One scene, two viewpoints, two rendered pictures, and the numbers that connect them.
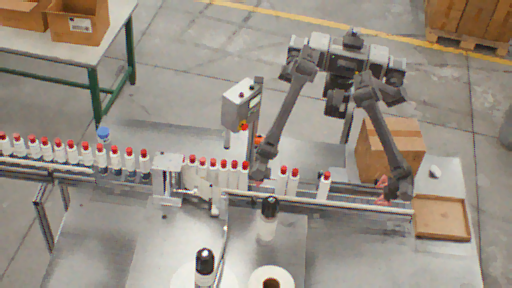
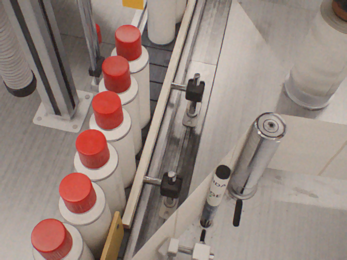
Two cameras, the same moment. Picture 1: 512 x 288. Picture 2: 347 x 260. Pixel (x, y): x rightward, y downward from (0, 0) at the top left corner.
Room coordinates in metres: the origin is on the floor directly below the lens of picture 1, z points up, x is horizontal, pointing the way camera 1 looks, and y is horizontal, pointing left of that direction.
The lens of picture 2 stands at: (1.81, 0.38, 1.47)
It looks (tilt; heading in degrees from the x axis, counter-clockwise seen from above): 60 degrees down; 279
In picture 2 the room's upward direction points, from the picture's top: 4 degrees clockwise
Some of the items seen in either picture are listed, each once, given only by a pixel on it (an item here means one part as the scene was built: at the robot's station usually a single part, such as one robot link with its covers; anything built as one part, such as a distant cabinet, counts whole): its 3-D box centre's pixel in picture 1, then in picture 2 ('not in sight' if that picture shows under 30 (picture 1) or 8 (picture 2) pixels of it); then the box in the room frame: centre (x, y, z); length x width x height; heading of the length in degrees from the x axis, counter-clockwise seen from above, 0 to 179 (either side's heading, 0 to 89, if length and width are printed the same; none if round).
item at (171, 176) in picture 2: not in sight; (160, 185); (1.86, 0.15, 0.89); 0.06 x 0.03 x 0.12; 0
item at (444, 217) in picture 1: (440, 216); not in sight; (1.93, -1.02, 0.85); 0.30 x 0.26 x 0.04; 90
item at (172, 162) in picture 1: (167, 161); not in sight; (1.83, 0.40, 1.14); 0.14 x 0.11 x 0.01; 90
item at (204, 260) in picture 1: (204, 271); not in sight; (1.33, 0.15, 1.04); 0.09 x 0.09 x 0.29
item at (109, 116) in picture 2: (223, 175); (114, 144); (1.93, 0.14, 0.98); 0.05 x 0.05 x 0.20
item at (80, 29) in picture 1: (79, 9); not in sight; (3.24, 1.29, 0.97); 0.51 x 0.39 x 0.37; 178
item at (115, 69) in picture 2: (233, 175); (121, 111); (1.93, 0.09, 0.98); 0.05 x 0.05 x 0.20
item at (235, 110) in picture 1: (241, 106); not in sight; (2.02, 0.09, 1.38); 0.17 x 0.10 x 0.19; 145
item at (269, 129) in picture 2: (223, 206); (254, 160); (1.74, 0.12, 0.97); 0.05 x 0.05 x 0.19
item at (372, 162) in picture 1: (388, 150); not in sight; (2.23, -0.72, 0.99); 0.30 x 0.24 x 0.27; 98
